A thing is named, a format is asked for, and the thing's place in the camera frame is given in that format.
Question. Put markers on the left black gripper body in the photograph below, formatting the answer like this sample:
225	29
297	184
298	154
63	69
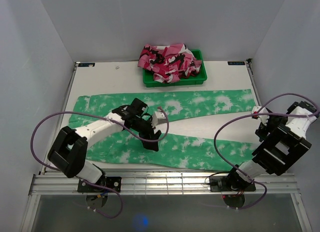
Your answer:
143	128

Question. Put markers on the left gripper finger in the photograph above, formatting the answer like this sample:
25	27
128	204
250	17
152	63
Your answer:
150	144
156	137

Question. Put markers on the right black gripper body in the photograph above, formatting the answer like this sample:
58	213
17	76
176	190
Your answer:
273	122

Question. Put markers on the green white tie-dye trousers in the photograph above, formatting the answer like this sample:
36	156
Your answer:
176	151

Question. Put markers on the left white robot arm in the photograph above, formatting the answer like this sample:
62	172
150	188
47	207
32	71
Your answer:
68	152

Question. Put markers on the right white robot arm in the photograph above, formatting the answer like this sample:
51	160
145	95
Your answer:
282	143

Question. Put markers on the pink camouflage trousers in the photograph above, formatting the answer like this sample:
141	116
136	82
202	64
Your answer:
169	64

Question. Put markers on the right blue table label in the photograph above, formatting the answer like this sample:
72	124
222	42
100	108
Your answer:
236	63

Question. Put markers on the blue table label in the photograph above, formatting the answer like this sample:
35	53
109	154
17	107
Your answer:
86	64
236	63

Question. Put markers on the left blue table label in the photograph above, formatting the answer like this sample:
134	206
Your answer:
86	64

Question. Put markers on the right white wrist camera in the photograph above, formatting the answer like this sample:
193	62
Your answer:
261	113

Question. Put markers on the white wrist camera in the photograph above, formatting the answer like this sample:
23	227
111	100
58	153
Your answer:
261	113
158	117

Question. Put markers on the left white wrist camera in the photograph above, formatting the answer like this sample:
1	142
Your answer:
158	117

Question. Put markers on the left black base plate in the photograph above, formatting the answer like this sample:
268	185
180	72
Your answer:
113	182

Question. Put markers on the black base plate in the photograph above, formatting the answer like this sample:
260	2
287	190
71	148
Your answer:
113	182
223	184

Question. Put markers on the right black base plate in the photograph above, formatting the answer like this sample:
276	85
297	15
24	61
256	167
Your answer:
223	184

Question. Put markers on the aluminium frame rail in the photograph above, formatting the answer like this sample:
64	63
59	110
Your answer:
158	182

